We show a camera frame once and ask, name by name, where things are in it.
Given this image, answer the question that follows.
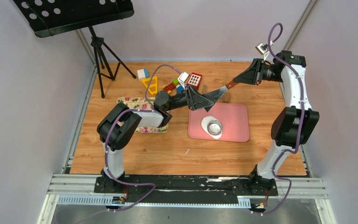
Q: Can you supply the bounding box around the red window toy brick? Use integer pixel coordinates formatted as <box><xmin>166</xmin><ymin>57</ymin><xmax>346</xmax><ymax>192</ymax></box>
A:
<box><xmin>187</xmin><ymin>72</ymin><xmax>202</xmax><ymax>90</ymax></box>

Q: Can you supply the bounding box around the floral rectangular tray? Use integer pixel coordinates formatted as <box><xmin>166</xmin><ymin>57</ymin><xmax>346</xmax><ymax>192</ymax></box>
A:
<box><xmin>117</xmin><ymin>97</ymin><xmax>169</xmax><ymax>133</ymax></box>

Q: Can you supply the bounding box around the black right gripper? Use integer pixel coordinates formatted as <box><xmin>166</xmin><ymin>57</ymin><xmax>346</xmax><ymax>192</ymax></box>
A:
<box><xmin>233</xmin><ymin>58</ymin><xmax>283</xmax><ymax>85</ymax></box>

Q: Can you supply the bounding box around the black tripod stand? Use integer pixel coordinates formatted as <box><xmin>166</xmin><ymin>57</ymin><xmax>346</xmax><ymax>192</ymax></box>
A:
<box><xmin>88</xmin><ymin>26</ymin><xmax>137</xmax><ymax>98</ymax></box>

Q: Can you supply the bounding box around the blue green white brick stack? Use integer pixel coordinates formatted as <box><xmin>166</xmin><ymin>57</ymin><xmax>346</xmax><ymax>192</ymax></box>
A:
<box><xmin>176</xmin><ymin>84</ymin><xmax>185</xmax><ymax>93</ymax></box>

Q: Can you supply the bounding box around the white slotted cable duct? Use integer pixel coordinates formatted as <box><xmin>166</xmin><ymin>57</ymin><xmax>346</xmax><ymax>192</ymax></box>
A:
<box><xmin>57</xmin><ymin>195</ymin><xmax>252</xmax><ymax>208</ymax></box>

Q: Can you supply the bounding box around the red toy brick car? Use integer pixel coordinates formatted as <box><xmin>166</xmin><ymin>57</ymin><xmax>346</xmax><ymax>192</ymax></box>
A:
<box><xmin>163</xmin><ymin>78</ymin><xmax>180</xmax><ymax>94</ymax></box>

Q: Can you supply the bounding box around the metal dough scraper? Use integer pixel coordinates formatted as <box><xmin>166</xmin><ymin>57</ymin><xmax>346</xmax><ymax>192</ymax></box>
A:
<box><xmin>202</xmin><ymin>80</ymin><xmax>238</xmax><ymax>112</ymax></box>

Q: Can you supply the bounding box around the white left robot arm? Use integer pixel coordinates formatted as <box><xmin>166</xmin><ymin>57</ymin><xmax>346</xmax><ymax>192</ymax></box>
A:
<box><xmin>97</xmin><ymin>86</ymin><xmax>227</xmax><ymax>193</ymax></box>

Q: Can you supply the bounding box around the round metal cutter ring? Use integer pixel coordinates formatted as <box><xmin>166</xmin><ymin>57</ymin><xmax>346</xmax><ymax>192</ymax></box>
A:
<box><xmin>207</xmin><ymin>121</ymin><xmax>223</xmax><ymax>136</ymax></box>

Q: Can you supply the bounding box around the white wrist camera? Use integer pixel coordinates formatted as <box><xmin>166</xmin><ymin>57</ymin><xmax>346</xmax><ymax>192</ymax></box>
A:
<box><xmin>178</xmin><ymin>72</ymin><xmax>189</xmax><ymax>88</ymax></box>
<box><xmin>255</xmin><ymin>43</ymin><xmax>269</xmax><ymax>61</ymax></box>

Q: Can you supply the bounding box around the yellow triangular toy frame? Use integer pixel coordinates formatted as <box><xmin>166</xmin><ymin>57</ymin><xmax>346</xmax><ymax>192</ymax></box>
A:
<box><xmin>141</xmin><ymin>76</ymin><xmax>158</xmax><ymax>96</ymax></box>

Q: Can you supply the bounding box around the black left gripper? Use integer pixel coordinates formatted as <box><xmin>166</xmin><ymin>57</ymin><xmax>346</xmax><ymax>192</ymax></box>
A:
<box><xmin>166</xmin><ymin>86</ymin><xmax>215</xmax><ymax>112</ymax></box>

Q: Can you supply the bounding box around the black perforated stand shelf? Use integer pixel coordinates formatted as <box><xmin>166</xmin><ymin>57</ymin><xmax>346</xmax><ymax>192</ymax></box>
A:
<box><xmin>13</xmin><ymin>0</ymin><xmax>134</xmax><ymax>38</ymax></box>

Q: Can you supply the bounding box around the pink rectangular tray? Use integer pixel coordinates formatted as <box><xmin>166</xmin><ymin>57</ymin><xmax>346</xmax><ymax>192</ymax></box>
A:
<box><xmin>188</xmin><ymin>103</ymin><xmax>249</xmax><ymax>142</ymax></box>

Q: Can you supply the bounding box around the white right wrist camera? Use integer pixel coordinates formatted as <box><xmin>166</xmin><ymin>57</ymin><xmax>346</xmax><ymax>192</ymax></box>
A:
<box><xmin>255</xmin><ymin>43</ymin><xmax>269</xmax><ymax>61</ymax></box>

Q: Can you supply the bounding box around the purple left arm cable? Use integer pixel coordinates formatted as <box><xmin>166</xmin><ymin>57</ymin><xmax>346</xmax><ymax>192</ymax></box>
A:
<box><xmin>103</xmin><ymin>64</ymin><xmax>183</xmax><ymax>214</ymax></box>

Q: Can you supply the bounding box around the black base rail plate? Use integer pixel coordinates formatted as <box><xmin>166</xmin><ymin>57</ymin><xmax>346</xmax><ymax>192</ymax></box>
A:
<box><xmin>94</xmin><ymin>175</ymin><xmax>278</xmax><ymax>204</ymax></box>

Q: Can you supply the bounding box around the white dough ball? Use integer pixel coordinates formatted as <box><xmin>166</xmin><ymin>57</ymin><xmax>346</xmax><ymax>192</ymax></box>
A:
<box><xmin>201</xmin><ymin>116</ymin><xmax>223</xmax><ymax>140</ymax></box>

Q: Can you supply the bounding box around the wooden dough roller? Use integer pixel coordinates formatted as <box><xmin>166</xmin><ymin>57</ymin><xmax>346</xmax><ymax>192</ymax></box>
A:
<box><xmin>202</xmin><ymin>86</ymin><xmax>230</xmax><ymax>103</ymax></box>

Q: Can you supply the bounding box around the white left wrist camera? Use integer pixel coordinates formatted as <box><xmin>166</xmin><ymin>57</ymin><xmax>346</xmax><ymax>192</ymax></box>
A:
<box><xmin>178</xmin><ymin>72</ymin><xmax>189</xmax><ymax>88</ymax></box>

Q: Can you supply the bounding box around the white and blue toy block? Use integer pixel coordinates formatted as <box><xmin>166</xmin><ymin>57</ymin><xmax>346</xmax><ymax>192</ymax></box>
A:
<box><xmin>137</xmin><ymin>68</ymin><xmax>150</xmax><ymax>81</ymax></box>

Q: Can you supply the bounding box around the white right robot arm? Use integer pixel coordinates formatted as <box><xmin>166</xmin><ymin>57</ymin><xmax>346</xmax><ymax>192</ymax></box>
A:
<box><xmin>233</xmin><ymin>50</ymin><xmax>320</xmax><ymax>195</ymax></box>

